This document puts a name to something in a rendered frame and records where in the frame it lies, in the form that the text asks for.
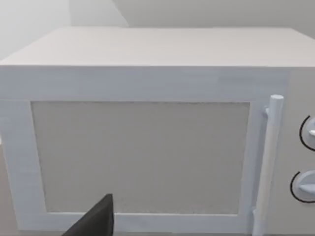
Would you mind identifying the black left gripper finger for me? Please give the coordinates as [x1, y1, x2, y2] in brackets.
[61, 193, 115, 236]

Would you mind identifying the pale microwave door handle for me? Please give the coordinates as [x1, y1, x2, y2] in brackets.
[251, 94, 284, 236]

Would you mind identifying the pale microwave door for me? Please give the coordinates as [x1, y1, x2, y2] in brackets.
[0, 65, 289, 234]

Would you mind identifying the pale microwave oven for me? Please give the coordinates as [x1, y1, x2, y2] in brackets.
[0, 27, 315, 236]

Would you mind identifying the pale microwave knob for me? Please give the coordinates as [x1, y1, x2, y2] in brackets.
[299, 115, 315, 150]
[290, 171, 315, 203]

